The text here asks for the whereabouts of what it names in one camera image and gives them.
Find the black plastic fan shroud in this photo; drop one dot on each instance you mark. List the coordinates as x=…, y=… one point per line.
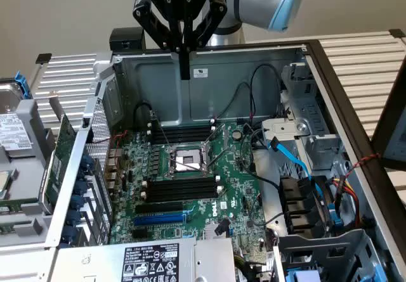
x=301, y=199

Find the short black expansion slot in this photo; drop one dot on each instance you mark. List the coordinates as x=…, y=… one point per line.
x=140, y=234

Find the silver metal disk bay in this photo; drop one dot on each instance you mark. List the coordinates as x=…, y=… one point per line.
x=304, y=126

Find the black box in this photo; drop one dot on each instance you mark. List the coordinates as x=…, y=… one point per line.
x=127, y=39

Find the black table end cap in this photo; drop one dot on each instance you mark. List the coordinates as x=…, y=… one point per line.
x=398, y=34
x=43, y=58

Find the long black expansion slot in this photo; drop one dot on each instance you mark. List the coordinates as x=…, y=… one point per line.
x=160, y=207

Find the silver CPU chip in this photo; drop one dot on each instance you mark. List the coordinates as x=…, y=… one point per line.
x=6, y=183

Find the grey parts rack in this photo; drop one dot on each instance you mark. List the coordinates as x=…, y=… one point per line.
x=28, y=164

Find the blue expansion slot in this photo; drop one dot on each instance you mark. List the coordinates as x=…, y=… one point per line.
x=158, y=220

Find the black RAM slot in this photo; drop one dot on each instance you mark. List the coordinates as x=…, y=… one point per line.
x=182, y=126
x=182, y=135
x=182, y=182
x=182, y=192
x=182, y=197
x=182, y=139
x=182, y=130
x=182, y=187

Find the hard disk with blue rails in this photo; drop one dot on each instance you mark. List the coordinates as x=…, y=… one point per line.
x=14, y=133

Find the dark grey disk bay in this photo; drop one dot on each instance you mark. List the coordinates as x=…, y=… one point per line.
x=349, y=240

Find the dark framed panel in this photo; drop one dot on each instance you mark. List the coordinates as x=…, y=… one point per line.
x=385, y=126

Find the silver finned heatsink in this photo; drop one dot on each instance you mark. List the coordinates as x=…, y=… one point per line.
x=211, y=229

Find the green graphics card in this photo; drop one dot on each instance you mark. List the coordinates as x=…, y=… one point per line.
x=60, y=149

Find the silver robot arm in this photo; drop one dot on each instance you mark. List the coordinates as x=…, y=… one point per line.
x=253, y=0

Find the metal rear port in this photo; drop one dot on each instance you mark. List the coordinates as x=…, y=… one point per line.
x=112, y=175
x=111, y=185
x=116, y=154
x=115, y=164

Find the grey power supply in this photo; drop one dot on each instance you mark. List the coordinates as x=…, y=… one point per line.
x=142, y=263

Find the green RAM stick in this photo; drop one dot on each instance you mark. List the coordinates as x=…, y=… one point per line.
x=8, y=228
x=19, y=202

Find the thin metal locking lever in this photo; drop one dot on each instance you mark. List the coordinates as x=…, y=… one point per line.
x=161, y=129
x=221, y=155

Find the metal CPU socket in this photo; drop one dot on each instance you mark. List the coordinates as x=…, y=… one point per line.
x=187, y=160

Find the green motherboard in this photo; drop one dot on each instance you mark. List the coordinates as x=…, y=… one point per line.
x=234, y=180

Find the round coin battery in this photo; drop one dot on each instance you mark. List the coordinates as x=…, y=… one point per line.
x=236, y=134

